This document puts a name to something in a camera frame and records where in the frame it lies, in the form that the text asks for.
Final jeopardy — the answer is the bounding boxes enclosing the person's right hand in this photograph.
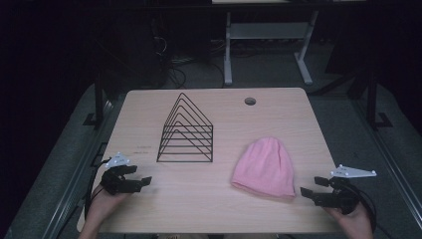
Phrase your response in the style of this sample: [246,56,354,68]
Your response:
[326,203,375,239]

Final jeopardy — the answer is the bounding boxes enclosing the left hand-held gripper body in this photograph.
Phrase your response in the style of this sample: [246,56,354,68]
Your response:
[100,152,131,196]

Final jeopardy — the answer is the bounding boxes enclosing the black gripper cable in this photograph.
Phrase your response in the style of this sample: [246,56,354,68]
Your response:
[84,158,112,221]
[344,183,378,233]

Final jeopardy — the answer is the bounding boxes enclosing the white metal desk frame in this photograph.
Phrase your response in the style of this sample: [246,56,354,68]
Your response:
[223,9,320,87]

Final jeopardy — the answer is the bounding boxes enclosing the person's left hand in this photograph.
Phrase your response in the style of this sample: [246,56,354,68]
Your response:
[88,184,129,222]

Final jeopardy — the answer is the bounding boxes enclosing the black metal stand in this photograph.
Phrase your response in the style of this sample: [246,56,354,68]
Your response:
[362,66,394,131]
[82,71,115,129]

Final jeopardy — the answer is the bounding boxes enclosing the pink knit beanie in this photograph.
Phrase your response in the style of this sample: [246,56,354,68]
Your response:
[230,136,297,200]

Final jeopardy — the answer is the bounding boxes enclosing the black wire file rack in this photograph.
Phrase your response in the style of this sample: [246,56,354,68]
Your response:
[156,92,214,163]

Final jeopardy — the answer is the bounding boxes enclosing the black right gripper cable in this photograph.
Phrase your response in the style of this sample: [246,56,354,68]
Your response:
[344,183,378,233]

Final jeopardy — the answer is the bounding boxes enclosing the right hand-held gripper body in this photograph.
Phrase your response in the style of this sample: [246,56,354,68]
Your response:
[326,163,378,215]

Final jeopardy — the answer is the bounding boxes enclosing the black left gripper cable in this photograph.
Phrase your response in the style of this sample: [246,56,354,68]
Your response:
[84,158,112,221]

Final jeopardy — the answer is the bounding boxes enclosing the grey metal frame rail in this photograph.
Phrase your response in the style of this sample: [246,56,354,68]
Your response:
[41,99,113,239]
[351,99,422,231]

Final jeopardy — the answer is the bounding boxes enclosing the tangle of floor cables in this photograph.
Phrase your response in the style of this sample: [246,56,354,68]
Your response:
[150,34,227,90]

